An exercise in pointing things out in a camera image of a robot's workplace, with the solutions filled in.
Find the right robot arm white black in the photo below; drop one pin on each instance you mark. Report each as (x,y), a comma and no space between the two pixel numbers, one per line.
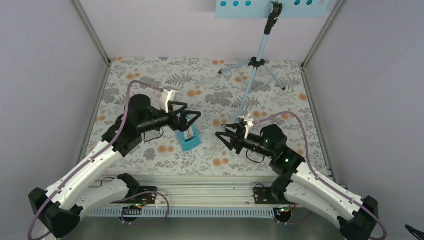
(299,183)

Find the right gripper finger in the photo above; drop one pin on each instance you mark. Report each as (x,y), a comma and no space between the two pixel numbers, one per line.
(230,140)
(236,126)

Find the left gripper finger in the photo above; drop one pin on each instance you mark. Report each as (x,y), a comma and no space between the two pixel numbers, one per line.
(177,107)
(188,117)

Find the floral patterned table mat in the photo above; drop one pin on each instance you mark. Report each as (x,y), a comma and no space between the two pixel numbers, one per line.
(218,97)

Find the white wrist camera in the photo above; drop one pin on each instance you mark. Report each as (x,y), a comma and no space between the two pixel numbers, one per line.
(167,95)
(247,122)

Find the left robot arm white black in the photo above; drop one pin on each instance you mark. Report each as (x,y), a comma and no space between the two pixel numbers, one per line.
(119,140)

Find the left aluminium frame post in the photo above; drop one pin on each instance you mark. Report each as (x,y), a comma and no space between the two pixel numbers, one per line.
(91,31)

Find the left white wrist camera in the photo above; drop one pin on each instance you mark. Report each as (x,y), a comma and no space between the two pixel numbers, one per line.
(167,95)

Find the right aluminium frame post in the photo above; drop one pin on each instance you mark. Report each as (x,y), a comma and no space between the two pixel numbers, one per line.
(335,10)

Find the blue metronome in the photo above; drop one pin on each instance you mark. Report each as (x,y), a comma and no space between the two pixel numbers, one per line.
(188,140)

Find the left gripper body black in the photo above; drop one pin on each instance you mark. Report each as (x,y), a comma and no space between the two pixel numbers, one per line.
(174,125)

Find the aluminium mounting rail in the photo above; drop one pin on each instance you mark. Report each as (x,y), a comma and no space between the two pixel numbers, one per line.
(202,191)

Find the light blue music stand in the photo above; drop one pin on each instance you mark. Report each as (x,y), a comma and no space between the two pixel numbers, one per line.
(271,10)

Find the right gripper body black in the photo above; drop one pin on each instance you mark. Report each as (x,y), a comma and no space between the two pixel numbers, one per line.
(238,143)

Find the aluminium frame post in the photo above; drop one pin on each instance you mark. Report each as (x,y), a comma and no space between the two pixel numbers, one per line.
(335,10)
(91,31)

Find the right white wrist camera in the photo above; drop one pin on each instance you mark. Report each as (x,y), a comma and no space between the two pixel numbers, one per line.
(247,122)

